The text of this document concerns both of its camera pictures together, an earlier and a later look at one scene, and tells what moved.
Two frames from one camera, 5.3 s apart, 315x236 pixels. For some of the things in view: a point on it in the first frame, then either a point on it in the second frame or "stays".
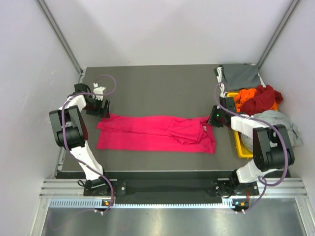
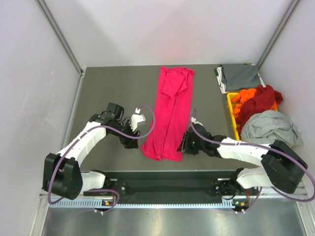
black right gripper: x=211 y=120 to x=184 y=147
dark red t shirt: x=264 y=100 stays
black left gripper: x=98 y=112 to x=129 y=143
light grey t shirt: x=275 y=118 stays
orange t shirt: x=244 y=95 stays
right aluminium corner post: x=291 y=11 stays
